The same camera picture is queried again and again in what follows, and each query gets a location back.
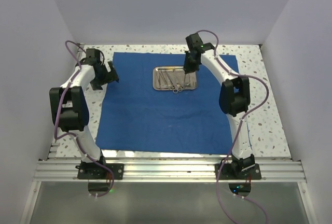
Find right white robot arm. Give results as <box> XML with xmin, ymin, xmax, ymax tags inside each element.
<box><xmin>184</xmin><ymin>50</ymin><xmax>255</xmax><ymax>179</ymax></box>

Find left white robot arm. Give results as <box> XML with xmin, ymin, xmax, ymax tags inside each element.
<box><xmin>49</xmin><ymin>61</ymin><xmax>119</xmax><ymax>179</ymax></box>

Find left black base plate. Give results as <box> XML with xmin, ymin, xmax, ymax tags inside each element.
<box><xmin>75</xmin><ymin>162</ymin><xmax>124</xmax><ymax>180</ymax></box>

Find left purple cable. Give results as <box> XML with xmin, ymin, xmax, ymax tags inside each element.
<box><xmin>53</xmin><ymin>40</ymin><xmax>115</xmax><ymax>199</ymax></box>

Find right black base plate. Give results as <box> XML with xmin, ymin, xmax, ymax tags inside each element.
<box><xmin>214</xmin><ymin>163</ymin><xmax>261</xmax><ymax>180</ymax></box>

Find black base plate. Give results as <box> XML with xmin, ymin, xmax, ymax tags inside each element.
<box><xmin>214</xmin><ymin>163</ymin><xmax>261</xmax><ymax>180</ymax></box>
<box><xmin>75</xmin><ymin>162</ymin><xmax>124</xmax><ymax>180</ymax></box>

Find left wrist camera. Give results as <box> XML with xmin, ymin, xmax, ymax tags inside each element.
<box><xmin>85</xmin><ymin>48</ymin><xmax>105</xmax><ymax>65</ymax></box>

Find blue surgical cloth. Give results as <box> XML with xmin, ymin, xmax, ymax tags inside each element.
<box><xmin>95</xmin><ymin>51</ymin><xmax>253</xmax><ymax>156</ymax></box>

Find steel instrument tray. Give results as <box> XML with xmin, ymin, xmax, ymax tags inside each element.
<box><xmin>153</xmin><ymin>66</ymin><xmax>198</xmax><ymax>92</ymax></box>

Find steel surgical scissors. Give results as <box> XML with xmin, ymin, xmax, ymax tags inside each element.
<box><xmin>164</xmin><ymin>71</ymin><xmax>183</xmax><ymax>94</ymax></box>

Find steel forceps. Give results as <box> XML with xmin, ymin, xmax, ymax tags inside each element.
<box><xmin>156</xmin><ymin>72</ymin><xmax>167</xmax><ymax>90</ymax></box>

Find aluminium front rail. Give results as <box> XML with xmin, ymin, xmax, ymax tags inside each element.
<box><xmin>33</xmin><ymin>157</ymin><xmax>306</xmax><ymax>183</ymax></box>

